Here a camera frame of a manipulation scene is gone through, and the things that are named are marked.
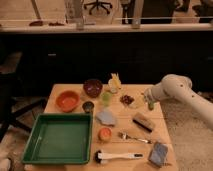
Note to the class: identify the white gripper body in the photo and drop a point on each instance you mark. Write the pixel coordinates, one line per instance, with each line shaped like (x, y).
(148, 91)

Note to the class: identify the bunch of dark red grapes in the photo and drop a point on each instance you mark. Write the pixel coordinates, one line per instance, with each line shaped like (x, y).
(126, 99)

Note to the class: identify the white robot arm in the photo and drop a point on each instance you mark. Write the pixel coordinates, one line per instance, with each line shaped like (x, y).
(180, 88)

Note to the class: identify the dark red bowl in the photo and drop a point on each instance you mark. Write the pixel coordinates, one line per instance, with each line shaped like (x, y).
(92, 87)

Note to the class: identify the orange bowl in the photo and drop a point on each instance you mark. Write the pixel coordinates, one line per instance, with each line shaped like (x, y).
(67, 101)

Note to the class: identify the green pepper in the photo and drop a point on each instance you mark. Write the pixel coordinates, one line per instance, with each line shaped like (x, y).
(151, 105)

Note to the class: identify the black wooden brush block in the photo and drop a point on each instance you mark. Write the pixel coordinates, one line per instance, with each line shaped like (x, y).
(144, 122)

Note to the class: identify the yellow banana in white cup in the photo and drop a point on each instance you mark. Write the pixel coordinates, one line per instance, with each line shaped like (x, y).
(114, 83)

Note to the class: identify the small green cup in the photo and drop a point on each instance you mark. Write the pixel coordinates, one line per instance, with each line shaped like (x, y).
(106, 97)

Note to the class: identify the grey blue cloth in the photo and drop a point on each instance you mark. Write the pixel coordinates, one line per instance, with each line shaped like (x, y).
(106, 117)

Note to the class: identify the silver fork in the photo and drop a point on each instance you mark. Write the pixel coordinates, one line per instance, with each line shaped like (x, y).
(125, 136)

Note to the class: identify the blue sponge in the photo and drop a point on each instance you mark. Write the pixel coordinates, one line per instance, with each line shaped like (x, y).
(158, 154)

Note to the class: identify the small dark metal cup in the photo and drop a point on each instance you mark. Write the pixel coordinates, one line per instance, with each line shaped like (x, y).
(88, 107)

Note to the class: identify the black office chair base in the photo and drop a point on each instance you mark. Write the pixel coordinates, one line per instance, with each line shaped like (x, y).
(98, 4)

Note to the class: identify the green plastic tray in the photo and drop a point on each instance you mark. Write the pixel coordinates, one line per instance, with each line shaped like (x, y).
(59, 139)

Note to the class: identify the black chair at left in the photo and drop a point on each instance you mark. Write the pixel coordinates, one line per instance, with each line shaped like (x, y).
(9, 85)

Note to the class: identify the white handled dish brush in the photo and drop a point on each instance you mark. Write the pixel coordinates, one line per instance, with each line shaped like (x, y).
(102, 157)

